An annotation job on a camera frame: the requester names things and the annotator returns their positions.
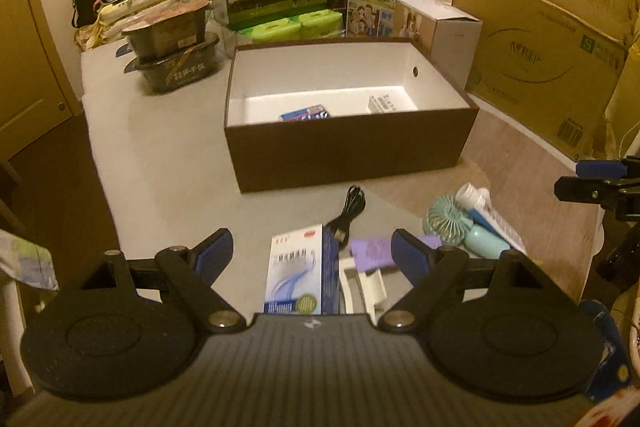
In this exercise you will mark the large brown cardboard carton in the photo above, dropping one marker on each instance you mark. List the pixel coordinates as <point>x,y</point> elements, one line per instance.
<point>545,37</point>

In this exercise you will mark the wooden door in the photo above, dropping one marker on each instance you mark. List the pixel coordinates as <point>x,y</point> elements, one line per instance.
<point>30,32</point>

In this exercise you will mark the white toothpaste tube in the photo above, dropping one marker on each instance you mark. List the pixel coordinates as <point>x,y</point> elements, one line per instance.
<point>492,219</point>

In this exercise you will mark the patterned cloth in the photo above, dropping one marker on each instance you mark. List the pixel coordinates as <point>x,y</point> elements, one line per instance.
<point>25,259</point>

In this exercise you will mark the teal handheld fan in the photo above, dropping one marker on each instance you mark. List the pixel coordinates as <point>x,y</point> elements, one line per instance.
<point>450,223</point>

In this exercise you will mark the brown storage box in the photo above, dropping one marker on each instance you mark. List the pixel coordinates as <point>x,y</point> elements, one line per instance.
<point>350,152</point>

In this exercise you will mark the white cardboard product box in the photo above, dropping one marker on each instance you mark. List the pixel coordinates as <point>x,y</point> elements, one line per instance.
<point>450,32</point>

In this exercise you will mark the white plastic clip holder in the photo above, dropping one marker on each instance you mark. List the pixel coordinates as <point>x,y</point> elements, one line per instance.
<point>361,289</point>

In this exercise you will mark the cream wrapped packet bundle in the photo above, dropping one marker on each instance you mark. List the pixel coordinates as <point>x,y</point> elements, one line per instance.
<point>142,2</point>

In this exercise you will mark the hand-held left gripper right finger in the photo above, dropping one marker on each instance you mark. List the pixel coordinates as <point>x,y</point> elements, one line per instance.
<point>410,253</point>

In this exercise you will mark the black instant meal tub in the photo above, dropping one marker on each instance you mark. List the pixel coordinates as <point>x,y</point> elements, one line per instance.
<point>167,29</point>
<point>180,67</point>

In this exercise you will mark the white printed packet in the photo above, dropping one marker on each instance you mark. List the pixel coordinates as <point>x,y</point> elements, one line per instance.
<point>384,103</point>

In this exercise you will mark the small blue pink carton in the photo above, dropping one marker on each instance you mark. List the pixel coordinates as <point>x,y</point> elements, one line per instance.
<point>306,113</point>

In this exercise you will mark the purple packet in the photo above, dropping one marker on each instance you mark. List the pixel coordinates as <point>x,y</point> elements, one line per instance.
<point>372,252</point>

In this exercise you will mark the white blue medicine box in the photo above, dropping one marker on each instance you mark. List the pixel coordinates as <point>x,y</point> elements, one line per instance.
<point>294,274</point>

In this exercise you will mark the green tissue packs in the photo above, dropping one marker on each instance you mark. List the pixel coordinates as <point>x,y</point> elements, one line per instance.
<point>290,27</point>

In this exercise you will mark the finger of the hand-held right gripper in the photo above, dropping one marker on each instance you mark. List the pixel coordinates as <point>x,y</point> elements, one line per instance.
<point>585,189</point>
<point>600,168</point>

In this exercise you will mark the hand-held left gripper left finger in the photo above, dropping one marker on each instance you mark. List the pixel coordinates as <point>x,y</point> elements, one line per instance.
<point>215,253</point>

